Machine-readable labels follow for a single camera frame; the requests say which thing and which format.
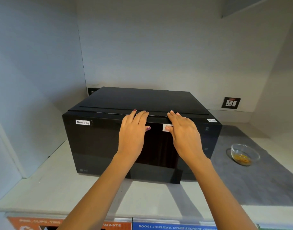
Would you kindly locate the person's right forearm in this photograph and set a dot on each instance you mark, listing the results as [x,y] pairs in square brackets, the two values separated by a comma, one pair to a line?
[218,196]

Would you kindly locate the person's left little finger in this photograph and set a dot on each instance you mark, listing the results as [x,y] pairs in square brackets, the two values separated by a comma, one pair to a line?
[124,120]

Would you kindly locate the person's right thumb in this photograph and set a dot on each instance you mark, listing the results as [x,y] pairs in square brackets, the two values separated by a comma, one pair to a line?
[168,128]

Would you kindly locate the person's left forearm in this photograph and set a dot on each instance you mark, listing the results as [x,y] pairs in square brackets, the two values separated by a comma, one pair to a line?
[101,194]

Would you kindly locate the white printed label sticker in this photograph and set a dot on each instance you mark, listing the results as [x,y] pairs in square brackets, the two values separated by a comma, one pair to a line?
[83,122]

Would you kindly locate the black wall socket with switch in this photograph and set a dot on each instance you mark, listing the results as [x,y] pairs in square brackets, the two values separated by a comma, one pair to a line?
[231,103]

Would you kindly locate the person's left thumb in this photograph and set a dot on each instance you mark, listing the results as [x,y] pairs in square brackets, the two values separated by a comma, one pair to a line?
[148,128]

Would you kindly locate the clear glass bowl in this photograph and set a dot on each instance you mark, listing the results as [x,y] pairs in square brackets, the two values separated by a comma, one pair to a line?
[245,153]

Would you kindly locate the black microwave oven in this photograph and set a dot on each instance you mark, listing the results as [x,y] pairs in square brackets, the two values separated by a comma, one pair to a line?
[101,143]

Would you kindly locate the orange bin sign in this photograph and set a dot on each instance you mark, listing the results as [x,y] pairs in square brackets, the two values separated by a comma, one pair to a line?
[41,223]

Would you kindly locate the person's right middle finger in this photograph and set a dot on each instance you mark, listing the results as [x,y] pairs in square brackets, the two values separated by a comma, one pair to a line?
[176,116]

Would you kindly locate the person's left hand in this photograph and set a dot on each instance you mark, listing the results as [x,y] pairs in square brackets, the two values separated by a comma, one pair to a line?
[132,136]

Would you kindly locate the blue bin sign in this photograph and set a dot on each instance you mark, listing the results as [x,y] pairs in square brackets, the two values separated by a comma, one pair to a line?
[175,226]

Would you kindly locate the person's left middle finger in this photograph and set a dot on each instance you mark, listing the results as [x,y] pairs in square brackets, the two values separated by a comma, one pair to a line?
[139,117]

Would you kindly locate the narrow white label sticker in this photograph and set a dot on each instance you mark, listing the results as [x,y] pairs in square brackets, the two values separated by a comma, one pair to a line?
[212,120]

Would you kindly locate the orange food residue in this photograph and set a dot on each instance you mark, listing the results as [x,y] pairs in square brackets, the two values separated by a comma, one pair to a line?
[243,159]

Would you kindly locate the grey mat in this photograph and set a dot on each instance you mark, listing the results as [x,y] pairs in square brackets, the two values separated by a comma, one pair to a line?
[261,182]

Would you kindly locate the person's right little finger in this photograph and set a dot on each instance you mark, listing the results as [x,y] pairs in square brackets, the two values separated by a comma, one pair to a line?
[189,122]

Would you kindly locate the person's right hand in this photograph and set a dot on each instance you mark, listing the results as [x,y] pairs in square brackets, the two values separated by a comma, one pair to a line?
[186,138]

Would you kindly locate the small white square sticker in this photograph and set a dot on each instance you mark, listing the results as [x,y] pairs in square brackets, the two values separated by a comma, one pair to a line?
[164,126]

